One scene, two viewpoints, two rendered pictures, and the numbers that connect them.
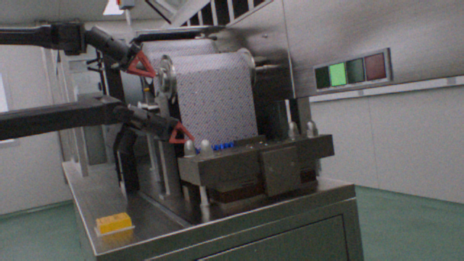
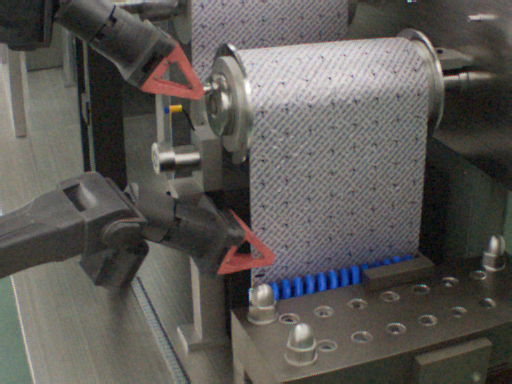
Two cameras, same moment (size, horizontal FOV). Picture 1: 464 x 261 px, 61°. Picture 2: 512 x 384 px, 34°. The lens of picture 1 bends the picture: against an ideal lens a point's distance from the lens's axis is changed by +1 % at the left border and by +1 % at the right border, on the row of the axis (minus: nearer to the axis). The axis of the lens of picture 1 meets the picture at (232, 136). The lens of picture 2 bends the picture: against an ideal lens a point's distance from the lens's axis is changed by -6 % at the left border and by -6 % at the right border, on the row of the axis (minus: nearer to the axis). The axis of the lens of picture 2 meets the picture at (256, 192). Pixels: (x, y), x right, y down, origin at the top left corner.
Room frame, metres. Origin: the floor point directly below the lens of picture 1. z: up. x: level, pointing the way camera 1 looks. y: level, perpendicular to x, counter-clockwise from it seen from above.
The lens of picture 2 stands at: (0.18, 0.05, 1.59)
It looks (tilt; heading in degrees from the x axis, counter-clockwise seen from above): 25 degrees down; 5
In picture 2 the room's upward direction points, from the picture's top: 1 degrees counter-clockwise
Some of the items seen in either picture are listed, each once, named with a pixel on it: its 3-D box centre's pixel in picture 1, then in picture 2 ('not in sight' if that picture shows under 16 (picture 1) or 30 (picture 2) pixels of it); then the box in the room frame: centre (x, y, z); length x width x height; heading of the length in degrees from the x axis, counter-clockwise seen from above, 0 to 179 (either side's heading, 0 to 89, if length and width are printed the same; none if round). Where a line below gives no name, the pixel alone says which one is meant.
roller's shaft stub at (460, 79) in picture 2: (254, 70); (438, 81); (1.28, -0.10, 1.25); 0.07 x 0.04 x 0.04; 115
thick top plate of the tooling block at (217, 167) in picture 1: (257, 156); (406, 328); (1.06, -0.06, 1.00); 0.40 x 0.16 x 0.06; 115
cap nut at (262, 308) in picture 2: (190, 147); (262, 300); (1.04, 0.12, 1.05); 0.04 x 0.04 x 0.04
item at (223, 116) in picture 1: (220, 122); (340, 218); (1.15, 0.03, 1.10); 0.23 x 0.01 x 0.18; 115
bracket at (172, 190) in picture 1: (162, 148); (196, 243); (1.17, 0.22, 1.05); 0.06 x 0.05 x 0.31; 115
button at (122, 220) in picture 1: (113, 222); not in sight; (0.92, 0.31, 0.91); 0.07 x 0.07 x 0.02; 25
